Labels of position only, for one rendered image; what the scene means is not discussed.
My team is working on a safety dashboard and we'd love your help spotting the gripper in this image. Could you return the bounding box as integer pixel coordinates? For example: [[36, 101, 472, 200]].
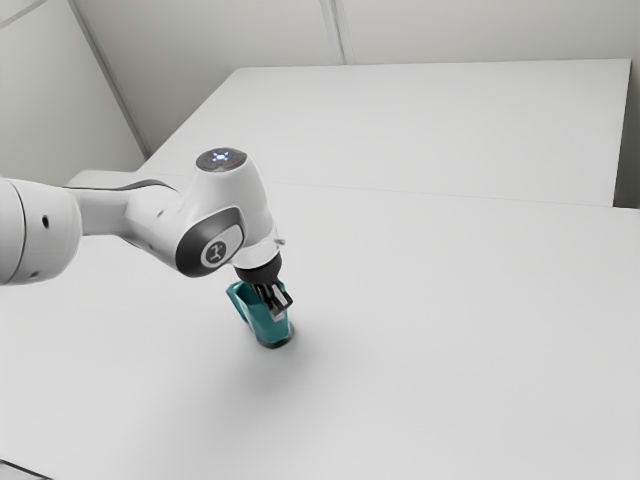
[[234, 256, 295, 322]]

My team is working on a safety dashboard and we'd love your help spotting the teal faceted mug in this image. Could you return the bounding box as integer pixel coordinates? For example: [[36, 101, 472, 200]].
[[225, 279, 297, 350]]

